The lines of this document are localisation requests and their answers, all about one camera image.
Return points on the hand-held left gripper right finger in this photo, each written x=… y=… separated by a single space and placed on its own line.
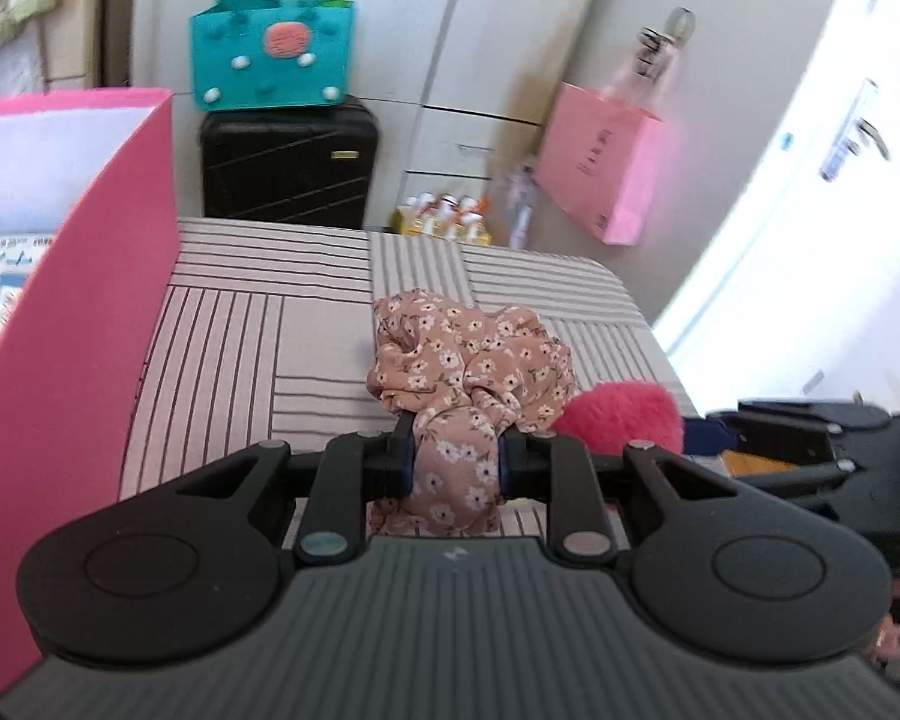
x=504 y=466

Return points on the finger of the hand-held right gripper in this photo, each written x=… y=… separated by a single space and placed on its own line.
x=802 y=478
x=780 y=431

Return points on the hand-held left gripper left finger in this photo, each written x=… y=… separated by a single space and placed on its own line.
x=405 y=459

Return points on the pink floral scrunchie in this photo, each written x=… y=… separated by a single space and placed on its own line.
x=457 y=360

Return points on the red fluffy pompom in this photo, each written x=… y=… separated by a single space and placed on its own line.
x=622 y=412

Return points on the pink storage box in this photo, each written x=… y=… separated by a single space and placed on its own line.
x=67 y=360

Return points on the long blue white tissue pack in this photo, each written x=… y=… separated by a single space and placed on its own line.
x=15 y=251

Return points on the white door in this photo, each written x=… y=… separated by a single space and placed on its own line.
x=795 y=240

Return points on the pack of small bottles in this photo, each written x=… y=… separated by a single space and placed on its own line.
x=442 y=221

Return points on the black suitcase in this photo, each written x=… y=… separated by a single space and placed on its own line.
x=285 y=165

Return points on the pink paper gift bag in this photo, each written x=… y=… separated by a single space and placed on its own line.
x=600 y=157

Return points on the grey wardrobe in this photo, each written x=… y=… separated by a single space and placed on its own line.
x=420 y=37

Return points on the teal felt handbag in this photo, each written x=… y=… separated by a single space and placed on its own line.
x=232 y=45

